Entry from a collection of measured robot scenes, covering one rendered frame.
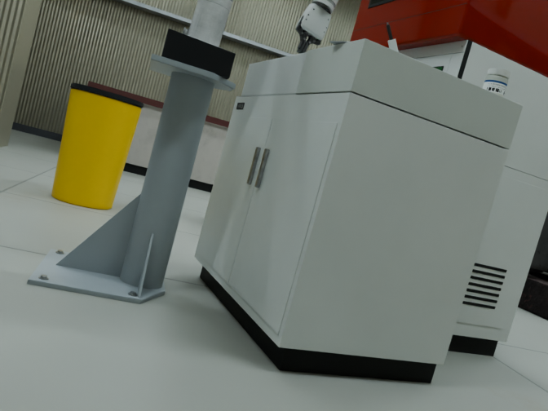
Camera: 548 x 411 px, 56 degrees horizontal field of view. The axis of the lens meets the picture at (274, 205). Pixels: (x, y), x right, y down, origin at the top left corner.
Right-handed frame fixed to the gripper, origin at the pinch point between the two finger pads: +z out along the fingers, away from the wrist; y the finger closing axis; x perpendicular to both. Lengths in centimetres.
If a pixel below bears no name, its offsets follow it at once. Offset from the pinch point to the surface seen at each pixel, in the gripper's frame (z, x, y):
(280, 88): 17.0, 0.5, 0.9
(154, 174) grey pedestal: 64, -12, 25
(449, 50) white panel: -30, 7, -53
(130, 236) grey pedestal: 89, -19, 21
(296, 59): 7.2, 7.9, 3.0
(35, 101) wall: 63, -797, 91
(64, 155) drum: 83, -176, 46
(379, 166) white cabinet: 33, 50, -19
